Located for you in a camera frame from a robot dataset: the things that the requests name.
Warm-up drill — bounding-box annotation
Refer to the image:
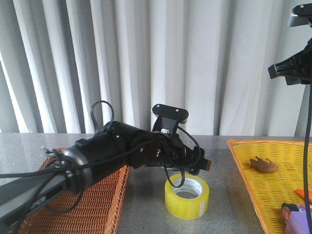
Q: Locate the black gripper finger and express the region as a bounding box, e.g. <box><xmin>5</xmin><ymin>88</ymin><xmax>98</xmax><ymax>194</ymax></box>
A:
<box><xmin>201</xmin><ymin>158</ymin><xmax>212</xmax><ymax>171</ymax></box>

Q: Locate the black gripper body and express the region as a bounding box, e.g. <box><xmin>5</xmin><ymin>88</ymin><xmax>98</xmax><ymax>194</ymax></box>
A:
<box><xmin>268</xmin><ymin>39</ymin><xmax>312</xmax><ymax>85</ymax></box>
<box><xmin>160</xmin><ymin>131</ymin><xmax>205</xmax><ymax>175</ymax></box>

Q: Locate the yellow packing tape roll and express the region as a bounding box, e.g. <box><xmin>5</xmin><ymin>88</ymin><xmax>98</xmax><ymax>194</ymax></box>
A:
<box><xmin>164</xmin><ymin>174</ymin><xmax>210</xmax><ymax>220</ymax></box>

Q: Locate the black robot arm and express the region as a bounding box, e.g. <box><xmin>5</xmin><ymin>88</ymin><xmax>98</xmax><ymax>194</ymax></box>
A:
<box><xmin>0</xmin><ymin>121</ymin><xmax>211</xmax><ymax>232</ymax></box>

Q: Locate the brown toy animal figure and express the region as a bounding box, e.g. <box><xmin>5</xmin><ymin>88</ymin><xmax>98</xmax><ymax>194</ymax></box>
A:
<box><xmin>250</xmin><ymin>156</ymin><xmax>279</xmax><ymax>173</ymax></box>

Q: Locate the yellow wicker basket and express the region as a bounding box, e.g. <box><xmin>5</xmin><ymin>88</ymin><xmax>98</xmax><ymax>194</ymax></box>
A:
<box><xmin>227</xmin><ymin>139</ymin><xmax>304</xmax><ymax>234</ymax></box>

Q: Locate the black pink tube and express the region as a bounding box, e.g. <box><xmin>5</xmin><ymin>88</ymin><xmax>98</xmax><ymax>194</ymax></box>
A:
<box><xmin>281</xmin><ymin>203</ymin><xmax>306</xmax><ymax>224</ymax></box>

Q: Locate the brown wicker basket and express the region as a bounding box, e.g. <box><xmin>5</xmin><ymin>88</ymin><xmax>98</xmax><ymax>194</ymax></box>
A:
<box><xmin>14</xmin><ymin>147</ymin><xmax>132</xmax><ymax>234</ymax></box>

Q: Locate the orange toy carrot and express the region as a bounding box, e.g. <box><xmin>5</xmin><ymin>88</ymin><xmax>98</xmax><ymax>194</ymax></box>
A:
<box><xmin>295</xmin><ymin>189</ymin><xmax>312</xmax><ymax>204</ymax></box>

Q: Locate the purple block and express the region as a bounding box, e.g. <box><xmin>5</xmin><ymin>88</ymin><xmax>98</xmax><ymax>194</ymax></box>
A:
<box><xmin>284</xmin><ymin>212</ymin><xmax>310</xmax><ymax>234</ymax></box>

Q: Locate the white pleated curtain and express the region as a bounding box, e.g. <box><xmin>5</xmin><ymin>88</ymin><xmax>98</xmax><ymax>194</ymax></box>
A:
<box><xmin>0</xmin><ymin>0</ymin><xmax>312</xmax><ymax>137</ymax></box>

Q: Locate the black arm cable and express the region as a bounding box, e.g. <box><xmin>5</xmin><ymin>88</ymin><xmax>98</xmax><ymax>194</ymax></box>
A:
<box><xmin>0</xmin><ymin>100</ymin><xmax>202</xmax><ymax>214</ymax></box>
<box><xmin>303</xmin><ymin>82</ymin><xmax>312</xmax><ymax>234</ymax></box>

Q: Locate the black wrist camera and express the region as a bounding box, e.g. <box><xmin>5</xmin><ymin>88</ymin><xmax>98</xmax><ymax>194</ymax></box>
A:
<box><xmin>152</xmin><ymin>104</ymin><xmax>189</xmax><ymax>137</ymax></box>

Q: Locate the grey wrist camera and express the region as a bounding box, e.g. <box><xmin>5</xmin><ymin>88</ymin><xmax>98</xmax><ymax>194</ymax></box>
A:
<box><xmin>288</xmin><ymin>3</ymin><xmax>312</xmax><ymax>27</ymax></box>

